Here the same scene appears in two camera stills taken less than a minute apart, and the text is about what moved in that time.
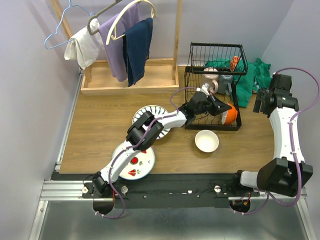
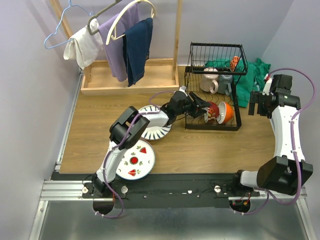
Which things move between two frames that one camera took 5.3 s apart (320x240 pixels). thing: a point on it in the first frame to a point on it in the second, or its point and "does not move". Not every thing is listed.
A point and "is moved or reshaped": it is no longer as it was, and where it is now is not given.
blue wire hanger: (70, 6) does not move
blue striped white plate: (155, 110) does not move
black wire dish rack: (210, 85) does not move
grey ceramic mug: (224, 86) does not move
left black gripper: (214, 105) to (191, 105)
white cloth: (89, 48) does not move
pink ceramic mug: (211, 79) does not move
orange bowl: (229, 117) is moved or reshaped
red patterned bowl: (206, 141) to (206, 116)
